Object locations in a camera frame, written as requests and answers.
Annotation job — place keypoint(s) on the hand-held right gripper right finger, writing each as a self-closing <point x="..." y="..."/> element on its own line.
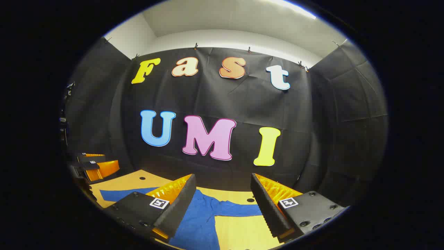
<point x="265" y="205"/>

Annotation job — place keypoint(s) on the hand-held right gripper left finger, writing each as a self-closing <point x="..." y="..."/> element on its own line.
<point x="180" y="205"/>

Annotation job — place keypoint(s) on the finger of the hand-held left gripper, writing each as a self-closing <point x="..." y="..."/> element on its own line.
<point x="104" y="169"/>
<point x="90" y="158"/>

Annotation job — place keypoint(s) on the blue button jacket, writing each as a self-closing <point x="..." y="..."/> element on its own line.
<point x="201" y="222"/>

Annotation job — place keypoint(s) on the black backdrop cloth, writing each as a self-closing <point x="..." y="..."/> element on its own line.
<point x="242" y="100"/>

